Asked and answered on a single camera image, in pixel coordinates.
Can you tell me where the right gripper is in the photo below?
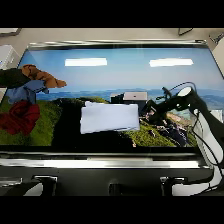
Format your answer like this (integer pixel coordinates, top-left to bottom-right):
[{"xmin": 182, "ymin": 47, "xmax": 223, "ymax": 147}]
[{"xmin": 145, "ymin": 99, "xmax": 170, "ymax": 118}]

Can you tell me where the light blue shirt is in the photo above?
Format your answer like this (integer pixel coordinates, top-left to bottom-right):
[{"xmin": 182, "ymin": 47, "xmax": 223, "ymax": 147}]
[{"xmin": 80, "ymin": 100, "xmax": 141, "ymax": 135}]

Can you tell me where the brown garment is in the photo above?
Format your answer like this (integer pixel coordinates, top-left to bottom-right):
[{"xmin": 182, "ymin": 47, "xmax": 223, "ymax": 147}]
[{"xmin": 18, "ymin": 63, "xmax": 68, "ymax": 90}]

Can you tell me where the blue garment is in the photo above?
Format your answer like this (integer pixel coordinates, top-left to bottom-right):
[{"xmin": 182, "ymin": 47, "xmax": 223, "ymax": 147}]
[{"xmin": 5, "ymin": 79, "xmax": 50, "ymax": 105}]

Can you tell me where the red garment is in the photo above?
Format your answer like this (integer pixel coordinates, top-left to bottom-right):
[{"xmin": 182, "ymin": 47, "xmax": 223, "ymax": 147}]
[{"xmin": 0, "ymin": 100, "xmax": 41, "ymax": 136}]

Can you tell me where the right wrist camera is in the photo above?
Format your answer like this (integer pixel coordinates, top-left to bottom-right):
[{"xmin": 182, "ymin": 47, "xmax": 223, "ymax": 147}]
[{"xmin": 161, "ymin": 86, "xmax": 175, "ymax": 102}]

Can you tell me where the black cable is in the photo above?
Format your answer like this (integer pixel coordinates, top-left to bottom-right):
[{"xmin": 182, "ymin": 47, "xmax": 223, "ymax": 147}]
[{"xmin": 191, "ymin": 108, "xmax": 222, "ymax": 185}]

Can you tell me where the silver frame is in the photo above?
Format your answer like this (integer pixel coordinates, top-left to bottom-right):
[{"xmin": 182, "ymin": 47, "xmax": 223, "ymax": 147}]
[{"xmin": 0, "ymin": 156, "xmax": 214, "ymax": 197}]

